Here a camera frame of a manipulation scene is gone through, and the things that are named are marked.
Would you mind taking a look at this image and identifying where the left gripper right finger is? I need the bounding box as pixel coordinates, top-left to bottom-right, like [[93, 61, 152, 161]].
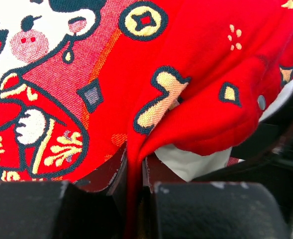
[[142, 156, 291, 239]]

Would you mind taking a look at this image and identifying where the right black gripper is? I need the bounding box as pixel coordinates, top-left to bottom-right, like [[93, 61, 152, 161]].
[[193, 95, 293, 230]]

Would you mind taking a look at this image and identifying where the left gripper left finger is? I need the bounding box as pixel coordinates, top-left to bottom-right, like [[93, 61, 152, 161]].
[[0, 145, 127, 239]]

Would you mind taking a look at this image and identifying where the red printed pillowcase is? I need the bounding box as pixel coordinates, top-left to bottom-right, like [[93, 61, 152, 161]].
[[0, 0, 293, 239]]

